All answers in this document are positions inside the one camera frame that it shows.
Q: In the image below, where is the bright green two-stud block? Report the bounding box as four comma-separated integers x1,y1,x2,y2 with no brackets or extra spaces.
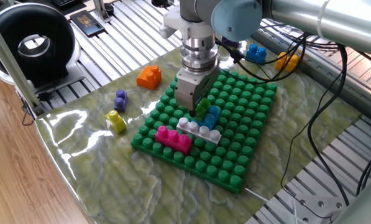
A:
194,98,211,122

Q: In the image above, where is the yellow two-stud block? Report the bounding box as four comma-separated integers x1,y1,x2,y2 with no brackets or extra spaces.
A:
275,52,299,73

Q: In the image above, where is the black keyboard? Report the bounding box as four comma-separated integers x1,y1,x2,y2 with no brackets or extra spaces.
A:
50,0,86,10

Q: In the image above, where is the silver metal bracket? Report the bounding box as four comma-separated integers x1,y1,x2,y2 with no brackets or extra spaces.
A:
91,0,111,23

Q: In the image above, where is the violet two-stud block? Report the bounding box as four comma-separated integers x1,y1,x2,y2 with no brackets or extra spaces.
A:
113,89,128,113

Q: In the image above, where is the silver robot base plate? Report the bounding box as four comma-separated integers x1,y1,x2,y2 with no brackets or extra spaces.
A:
292,194,343,224

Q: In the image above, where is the light blue four-stud block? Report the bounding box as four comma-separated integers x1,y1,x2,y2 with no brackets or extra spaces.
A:
191,105,222,131

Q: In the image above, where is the silver Schunk gripper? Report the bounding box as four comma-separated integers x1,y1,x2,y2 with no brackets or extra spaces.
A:
174,65,221,118

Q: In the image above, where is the large green studded baseplate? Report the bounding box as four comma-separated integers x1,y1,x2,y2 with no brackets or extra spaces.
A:
131,70,278,194

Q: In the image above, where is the orange two-stud block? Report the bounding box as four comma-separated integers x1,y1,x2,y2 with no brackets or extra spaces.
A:
136,64,163,91

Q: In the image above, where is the aluminium frame post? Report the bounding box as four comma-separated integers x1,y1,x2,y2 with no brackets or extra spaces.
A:
0,9,45,116

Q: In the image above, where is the thin black cable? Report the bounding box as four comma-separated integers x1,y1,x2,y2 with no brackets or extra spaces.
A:
280,71,343,220

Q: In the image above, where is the white four-stud block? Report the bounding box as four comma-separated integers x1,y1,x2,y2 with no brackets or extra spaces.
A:
176,117,222,146

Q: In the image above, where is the black round knob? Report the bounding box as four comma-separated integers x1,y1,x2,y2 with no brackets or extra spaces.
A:
103,2,115,16

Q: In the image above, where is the dark purple single-stud block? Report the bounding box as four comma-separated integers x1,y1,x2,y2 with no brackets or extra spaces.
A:
221,36,240,49

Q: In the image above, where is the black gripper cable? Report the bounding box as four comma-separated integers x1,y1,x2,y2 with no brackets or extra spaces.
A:
215,30,310,83

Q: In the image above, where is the yellow-green single-stud block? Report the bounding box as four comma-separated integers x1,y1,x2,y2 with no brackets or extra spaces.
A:
104,110,127,134

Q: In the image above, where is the white cable tie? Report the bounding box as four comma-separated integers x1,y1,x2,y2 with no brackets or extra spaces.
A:
244,187,307,224

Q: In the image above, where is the blue two-stud block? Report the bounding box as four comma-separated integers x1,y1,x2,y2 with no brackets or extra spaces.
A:
245,43,268,65

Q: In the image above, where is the thick black cable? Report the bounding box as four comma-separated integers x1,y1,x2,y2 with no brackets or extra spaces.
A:
306,43,350,207

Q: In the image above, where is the pink three-stud block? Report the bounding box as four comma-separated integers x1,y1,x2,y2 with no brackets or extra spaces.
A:
155,125,193,156

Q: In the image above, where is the aluminium profile rail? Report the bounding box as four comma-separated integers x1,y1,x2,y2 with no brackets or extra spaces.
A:
253,18,371,127

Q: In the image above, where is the green marble patterned mat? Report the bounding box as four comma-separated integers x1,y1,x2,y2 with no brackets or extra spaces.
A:
34,37,363,224

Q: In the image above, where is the black small card device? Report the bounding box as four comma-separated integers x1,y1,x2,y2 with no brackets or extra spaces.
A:
69,9,106,38

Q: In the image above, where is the black ring shaped device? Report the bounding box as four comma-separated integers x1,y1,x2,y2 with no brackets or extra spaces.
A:
0,2,82,88

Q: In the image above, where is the black table cable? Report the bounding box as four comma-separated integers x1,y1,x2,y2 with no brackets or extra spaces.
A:
259,23,371,71

